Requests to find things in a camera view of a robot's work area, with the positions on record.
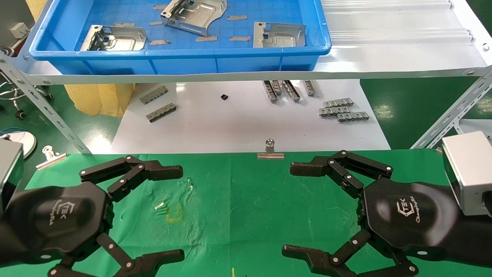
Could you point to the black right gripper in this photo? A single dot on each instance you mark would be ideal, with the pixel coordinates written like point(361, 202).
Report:
point(407, 219)

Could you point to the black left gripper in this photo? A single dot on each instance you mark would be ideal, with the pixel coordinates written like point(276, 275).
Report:
point(57, 219)

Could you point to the stamped metal bracket part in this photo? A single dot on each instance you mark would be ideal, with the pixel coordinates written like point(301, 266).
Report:
point(119, 40)
point(280, 38)
point(196, 15)

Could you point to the small white scrap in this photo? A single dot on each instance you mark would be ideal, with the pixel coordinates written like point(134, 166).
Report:
point(159, 206)

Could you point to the green cloth mat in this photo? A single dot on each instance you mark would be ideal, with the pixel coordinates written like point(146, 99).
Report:
point(250, 211)

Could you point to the silver binder clip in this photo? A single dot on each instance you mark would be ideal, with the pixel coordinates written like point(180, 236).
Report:
point(50, 159)
point(270, 155)

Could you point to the yellow mesh bag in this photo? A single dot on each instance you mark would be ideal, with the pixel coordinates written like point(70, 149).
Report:
point(98, 100)

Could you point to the white board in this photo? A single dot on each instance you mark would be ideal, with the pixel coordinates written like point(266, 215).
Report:
point(230, 127)

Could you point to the white round stand base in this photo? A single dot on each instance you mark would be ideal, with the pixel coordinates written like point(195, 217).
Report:
point(27, 142)

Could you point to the perforated steel angle strut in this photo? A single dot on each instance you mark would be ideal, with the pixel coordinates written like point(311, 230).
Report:
point(42, 104)
point(453, 111)

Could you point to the chrome chair base with castors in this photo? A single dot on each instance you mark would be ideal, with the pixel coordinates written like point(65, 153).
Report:
point(20, 114)

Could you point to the blue plastic bin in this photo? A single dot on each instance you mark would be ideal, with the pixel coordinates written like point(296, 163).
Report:
point(184, 61)

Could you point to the grey tape strip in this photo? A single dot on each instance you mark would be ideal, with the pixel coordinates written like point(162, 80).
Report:
point(158, 7)
point(125, 24)
point(155, 23)
point(206, 38)
point(240, 38)
point(237, 17)
point(159, 42)

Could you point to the white corrugated shelf panel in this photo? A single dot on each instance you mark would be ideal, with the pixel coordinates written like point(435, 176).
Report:
point(384, 50)

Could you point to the white flat plate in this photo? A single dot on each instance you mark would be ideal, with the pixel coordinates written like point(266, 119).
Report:
point(476, 125)

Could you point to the small grey box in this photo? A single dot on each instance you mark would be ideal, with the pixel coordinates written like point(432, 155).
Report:
point(19, 30)

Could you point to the grey metal rail part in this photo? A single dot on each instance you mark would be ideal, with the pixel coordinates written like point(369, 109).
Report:
point(309, 87)
point(270, 91)
point(277, 87)
point(162, 112)
point(353, 117)
point(338, 102)
point(291, 90)
point(153, 94)
point(333, 112)

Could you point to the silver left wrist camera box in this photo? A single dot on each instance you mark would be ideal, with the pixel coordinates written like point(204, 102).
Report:
point(9, 169)

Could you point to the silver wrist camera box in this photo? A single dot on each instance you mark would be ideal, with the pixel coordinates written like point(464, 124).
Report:
point(469, 173)
point(9, 169)

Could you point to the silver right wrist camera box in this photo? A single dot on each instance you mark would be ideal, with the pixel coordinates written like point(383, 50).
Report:
point(469, 173)

